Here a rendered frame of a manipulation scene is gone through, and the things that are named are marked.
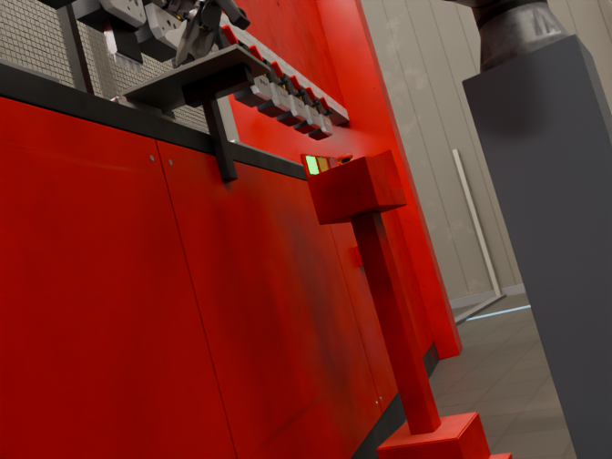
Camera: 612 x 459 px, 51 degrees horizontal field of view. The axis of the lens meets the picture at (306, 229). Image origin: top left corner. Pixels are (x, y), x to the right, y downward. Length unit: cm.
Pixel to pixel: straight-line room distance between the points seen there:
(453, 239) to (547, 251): 514
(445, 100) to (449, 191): 85
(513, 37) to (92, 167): 67
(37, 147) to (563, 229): 75
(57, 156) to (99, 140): 11
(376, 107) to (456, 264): 298
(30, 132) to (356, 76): 281
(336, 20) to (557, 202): 274
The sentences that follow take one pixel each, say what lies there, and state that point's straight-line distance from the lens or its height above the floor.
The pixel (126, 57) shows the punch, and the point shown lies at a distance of 148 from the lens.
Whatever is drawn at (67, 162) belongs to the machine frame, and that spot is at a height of 76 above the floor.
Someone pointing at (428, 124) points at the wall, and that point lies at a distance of 627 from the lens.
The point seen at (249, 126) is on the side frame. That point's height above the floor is 150.
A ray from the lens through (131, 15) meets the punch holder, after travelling 149.
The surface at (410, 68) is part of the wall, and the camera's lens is 641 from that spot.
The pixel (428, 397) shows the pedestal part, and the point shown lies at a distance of 160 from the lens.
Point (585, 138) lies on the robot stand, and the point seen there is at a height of 62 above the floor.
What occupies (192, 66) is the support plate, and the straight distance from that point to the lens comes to 130.
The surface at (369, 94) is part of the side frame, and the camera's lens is 351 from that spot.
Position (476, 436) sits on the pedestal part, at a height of 8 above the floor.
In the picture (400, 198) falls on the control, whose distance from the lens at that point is 162.
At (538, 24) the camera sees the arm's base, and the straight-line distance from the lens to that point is 113.
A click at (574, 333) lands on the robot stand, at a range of 106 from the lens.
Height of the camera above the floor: 51
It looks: 5 degrees up
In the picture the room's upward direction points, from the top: 15 degrees counter-clockwise
